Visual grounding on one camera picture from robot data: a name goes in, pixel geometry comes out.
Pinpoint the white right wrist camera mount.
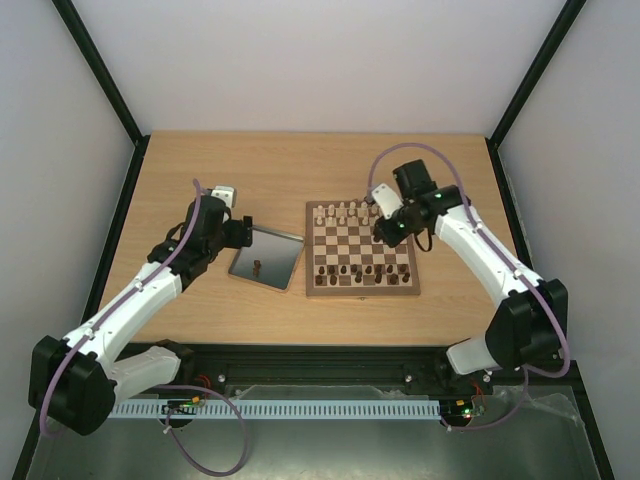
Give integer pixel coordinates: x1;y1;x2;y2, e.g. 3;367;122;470
366;183;403;220

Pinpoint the metal tin tray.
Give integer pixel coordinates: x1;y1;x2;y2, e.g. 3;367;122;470
228;226;304;293

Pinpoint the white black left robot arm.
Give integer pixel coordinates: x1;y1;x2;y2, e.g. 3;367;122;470
28;186;252;436

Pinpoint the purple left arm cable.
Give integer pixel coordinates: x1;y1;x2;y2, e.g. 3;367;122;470
38;177;248;474

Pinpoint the wooden chess board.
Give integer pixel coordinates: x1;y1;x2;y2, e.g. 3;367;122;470
305;200;421;298

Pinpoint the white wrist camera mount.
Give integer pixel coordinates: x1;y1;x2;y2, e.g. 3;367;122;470
366;183;403;220
210;185;237;209

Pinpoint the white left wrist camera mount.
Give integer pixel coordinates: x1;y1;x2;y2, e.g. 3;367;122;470
210;185;237;209

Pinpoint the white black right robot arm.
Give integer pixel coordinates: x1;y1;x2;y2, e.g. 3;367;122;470
367;160;570;392

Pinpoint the light blue slotted cable duct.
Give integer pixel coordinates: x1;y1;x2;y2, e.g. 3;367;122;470
110;398;441;421

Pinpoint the black aluminium frame rail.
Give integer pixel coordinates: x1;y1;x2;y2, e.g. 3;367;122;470
49;344;581;396

